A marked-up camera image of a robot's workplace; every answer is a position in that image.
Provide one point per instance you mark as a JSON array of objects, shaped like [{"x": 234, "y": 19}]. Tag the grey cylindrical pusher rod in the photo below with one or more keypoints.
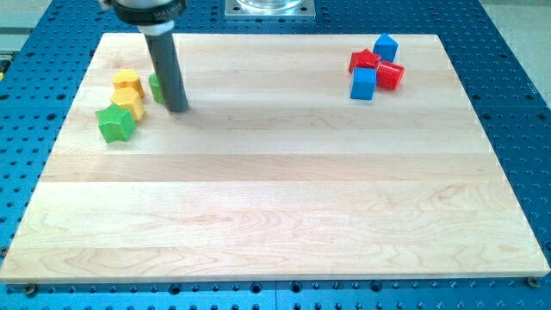
[{"x": 166, "y": 66}]

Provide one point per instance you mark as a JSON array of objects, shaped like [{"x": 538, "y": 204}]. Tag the green circle block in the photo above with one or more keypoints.
[{"x": 155, "y": 88}]

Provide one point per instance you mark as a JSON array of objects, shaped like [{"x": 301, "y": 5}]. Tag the yellow hexagon block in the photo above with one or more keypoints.
[{"x": 128, "y": 98}]

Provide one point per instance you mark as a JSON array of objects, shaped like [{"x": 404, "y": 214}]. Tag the green star block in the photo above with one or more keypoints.
[{"x": 115, "y": 123}]

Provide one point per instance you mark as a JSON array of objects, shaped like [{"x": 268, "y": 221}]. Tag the wooden board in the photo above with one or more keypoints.
[{"x": 274, "y": 173}]

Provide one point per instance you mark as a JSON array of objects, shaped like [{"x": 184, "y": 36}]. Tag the red star block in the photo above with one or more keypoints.
[{"x": 364, "y": 59}]

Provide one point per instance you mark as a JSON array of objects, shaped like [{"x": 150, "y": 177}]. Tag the blue cube block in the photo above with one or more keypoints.
[{"x": 363, "y": 83}]

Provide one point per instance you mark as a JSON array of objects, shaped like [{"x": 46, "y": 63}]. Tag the blue pentagon block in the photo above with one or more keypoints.
[{"x": 386, "y": 47}]

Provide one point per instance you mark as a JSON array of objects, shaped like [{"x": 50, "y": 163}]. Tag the red cylinder block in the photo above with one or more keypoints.
[{"x": 389, "y": 75}]

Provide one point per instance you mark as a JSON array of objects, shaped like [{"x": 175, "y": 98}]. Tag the left board clamp bolt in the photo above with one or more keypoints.
[{"x": 31, "y": 290}]

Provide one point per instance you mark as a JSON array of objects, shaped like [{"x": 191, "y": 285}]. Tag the board clamp bolt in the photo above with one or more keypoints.
[
  {"x": 533, "y": 282},
  {"x": 31, "y": 290}
]

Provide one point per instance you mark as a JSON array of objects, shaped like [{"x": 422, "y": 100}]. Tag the right board clamp bolt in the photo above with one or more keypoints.
[{"x": 533, "y": 282}]

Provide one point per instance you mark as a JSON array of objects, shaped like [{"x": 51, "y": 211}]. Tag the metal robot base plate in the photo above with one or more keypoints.
[{"x": 269, "y": 9}]

